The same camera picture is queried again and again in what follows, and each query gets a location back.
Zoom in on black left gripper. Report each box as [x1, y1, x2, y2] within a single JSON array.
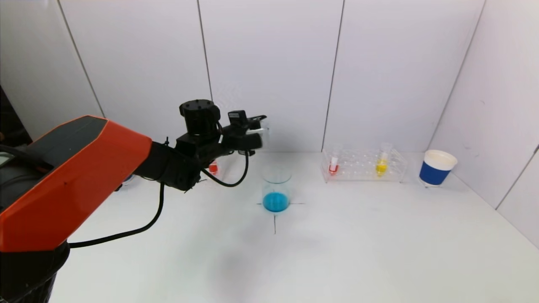
[[221, 115, 270, 150]]

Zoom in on clear plastic BKMAM test tube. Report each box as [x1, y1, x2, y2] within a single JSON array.
[[252, 117, 271, 151]]

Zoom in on clear glass beaker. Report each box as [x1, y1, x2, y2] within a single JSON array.
[[261, 166, 293, 213]]

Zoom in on test tube with yellow pigment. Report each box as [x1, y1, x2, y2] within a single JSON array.
[[375, 142, 393, 178]]

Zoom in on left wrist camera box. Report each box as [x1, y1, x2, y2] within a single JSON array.
[[228, 110, 248, 127]]

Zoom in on short black looped cable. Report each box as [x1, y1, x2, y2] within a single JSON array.
[[201, 150, 250, 188]]

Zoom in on long black arm cable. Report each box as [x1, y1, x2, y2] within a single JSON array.
[[67, 182, 166, 249]]

